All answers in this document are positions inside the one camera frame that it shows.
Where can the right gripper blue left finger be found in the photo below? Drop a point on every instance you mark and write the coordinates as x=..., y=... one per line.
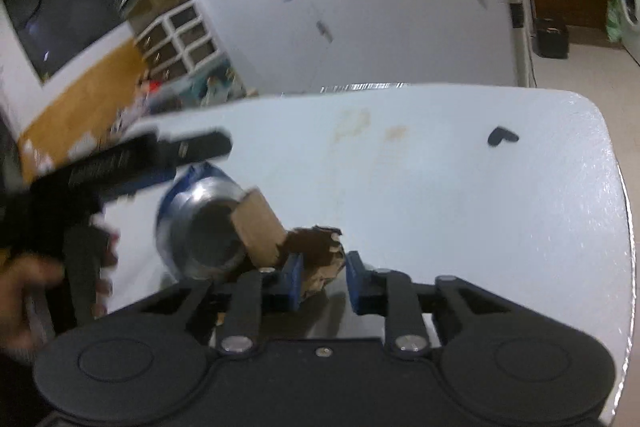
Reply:
x=292, y=275

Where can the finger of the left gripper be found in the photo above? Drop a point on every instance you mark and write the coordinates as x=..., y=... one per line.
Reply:
x=127, y=181

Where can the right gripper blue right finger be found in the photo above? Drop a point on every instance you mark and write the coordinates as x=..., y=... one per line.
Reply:
x=357, y=279

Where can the brown cardboard piece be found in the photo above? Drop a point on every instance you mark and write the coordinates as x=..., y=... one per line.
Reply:
x=268, y=243

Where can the crushed blue Pepsi can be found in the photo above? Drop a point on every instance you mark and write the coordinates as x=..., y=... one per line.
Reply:
x=194, y=233

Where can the person left hand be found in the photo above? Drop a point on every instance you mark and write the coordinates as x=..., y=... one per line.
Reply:
x=25, y=278

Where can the white drawer cabinet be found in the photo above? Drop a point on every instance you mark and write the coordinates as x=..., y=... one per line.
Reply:
x=178, y=42

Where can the black box on floor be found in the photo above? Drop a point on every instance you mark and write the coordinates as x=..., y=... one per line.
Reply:
x=551, y=38

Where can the green plastic bag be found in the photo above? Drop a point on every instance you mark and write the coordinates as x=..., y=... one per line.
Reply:
x=613, y=24

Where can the black wall television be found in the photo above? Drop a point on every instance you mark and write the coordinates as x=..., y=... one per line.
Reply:
x=53, y=32

